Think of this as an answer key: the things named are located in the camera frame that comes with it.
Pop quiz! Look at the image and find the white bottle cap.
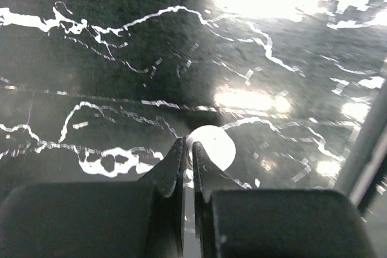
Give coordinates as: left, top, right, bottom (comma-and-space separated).
186, 125, 236, 171

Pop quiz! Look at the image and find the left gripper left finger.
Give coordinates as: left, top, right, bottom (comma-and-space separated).
1, 138, 186, 257

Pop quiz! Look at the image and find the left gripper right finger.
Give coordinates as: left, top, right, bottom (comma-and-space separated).
192, 143, 376, 257

